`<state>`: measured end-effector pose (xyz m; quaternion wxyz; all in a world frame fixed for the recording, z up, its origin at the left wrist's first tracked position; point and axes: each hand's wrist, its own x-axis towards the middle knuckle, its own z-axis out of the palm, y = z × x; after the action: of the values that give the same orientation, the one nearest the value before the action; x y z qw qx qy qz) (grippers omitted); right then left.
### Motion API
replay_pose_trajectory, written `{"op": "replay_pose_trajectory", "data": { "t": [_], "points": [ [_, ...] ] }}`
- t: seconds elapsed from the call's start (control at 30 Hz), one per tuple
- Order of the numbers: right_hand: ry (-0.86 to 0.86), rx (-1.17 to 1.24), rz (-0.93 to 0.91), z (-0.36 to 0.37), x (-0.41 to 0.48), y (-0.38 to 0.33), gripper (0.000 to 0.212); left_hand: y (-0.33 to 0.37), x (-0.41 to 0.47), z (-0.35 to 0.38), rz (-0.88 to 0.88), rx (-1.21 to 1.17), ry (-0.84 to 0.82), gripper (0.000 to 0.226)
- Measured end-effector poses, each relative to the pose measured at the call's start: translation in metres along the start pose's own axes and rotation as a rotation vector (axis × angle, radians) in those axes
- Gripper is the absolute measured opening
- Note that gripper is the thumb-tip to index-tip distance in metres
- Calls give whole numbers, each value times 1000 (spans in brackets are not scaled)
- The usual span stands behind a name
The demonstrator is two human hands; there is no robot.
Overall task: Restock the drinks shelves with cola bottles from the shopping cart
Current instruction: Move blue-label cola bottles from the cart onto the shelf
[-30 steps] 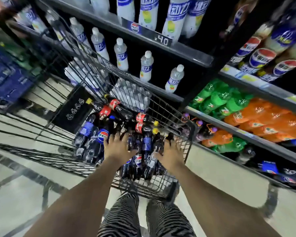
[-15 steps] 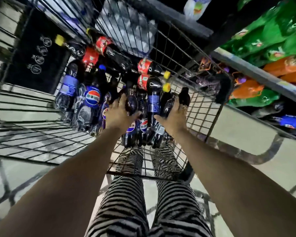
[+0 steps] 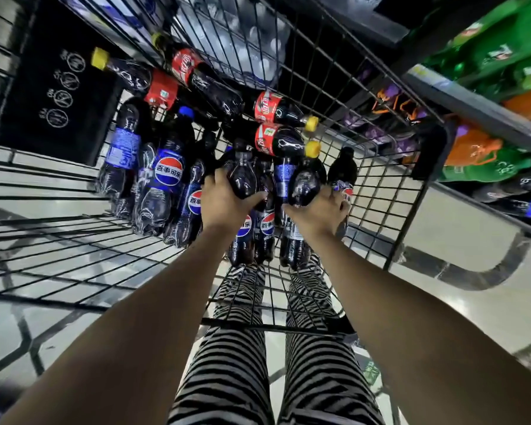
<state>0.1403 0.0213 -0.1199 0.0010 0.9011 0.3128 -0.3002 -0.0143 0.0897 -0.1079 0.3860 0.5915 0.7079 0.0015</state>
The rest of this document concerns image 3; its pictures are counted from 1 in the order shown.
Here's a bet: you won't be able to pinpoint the person's left hand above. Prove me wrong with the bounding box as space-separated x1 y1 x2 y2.
200 168 268 236

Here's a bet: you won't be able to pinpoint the person's right hand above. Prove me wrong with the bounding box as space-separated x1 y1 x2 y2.
282 186 351 245

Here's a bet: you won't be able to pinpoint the blue label cola bottle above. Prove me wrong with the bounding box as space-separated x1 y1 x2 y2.
280 158 323 271
227 150 258 267

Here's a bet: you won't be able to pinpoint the person's right forearm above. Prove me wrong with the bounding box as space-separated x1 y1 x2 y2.
307 232 531 425

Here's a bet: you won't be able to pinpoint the person's left forearm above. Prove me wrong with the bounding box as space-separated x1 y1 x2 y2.
0 225 242 425

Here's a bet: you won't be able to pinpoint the red label cola bottle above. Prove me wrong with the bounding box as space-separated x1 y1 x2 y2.
223 121 322 159
91 47 179 110
152 32 245 117
253 90 319 133

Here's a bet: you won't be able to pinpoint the pile of blue label bottles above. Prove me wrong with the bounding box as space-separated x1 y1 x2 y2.
94 97 359 265

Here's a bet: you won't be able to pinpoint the purple soda bottle pack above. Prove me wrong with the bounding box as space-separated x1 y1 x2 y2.
342 83 427 161

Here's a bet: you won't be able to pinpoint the clear water bottle pack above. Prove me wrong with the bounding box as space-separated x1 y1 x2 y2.
172 0 291 89

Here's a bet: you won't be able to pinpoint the zebra striped trousers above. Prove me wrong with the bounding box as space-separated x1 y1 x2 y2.
167 256 386 425

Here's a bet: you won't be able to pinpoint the orange soda bottle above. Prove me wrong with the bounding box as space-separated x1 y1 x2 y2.
444 125 504 167

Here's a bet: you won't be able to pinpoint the green soda bottle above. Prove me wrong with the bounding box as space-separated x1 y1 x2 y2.
439 148 531 183

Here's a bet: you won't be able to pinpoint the grey metal store shelf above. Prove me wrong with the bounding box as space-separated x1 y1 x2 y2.
402 64 531 242

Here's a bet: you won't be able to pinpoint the dark cola bottle on shelf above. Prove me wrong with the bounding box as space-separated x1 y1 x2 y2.
473 170 531 204

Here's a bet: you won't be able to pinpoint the blue white wrapped pack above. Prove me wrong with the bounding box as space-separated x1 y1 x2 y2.
57 0 171 55

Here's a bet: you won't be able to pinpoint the black cart seat flap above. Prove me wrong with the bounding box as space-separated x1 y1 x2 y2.
0 0 125 168

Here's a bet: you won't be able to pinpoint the orange soda bottle pack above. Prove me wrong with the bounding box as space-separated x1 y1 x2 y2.
502 85 531 125

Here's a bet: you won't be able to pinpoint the green soda bottle pack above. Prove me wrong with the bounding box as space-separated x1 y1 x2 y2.
424 0 531 90

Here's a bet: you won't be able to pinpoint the black wire shopping cart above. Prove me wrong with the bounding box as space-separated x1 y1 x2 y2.
0 0 454 390

